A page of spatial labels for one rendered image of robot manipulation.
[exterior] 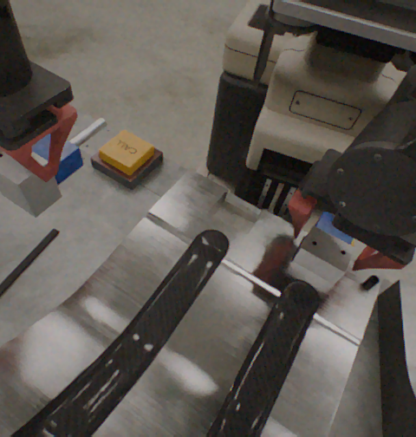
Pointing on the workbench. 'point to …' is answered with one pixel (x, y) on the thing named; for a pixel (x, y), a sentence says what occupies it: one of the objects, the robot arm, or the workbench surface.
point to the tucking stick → (22, 266)
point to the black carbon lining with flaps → (86, 420)
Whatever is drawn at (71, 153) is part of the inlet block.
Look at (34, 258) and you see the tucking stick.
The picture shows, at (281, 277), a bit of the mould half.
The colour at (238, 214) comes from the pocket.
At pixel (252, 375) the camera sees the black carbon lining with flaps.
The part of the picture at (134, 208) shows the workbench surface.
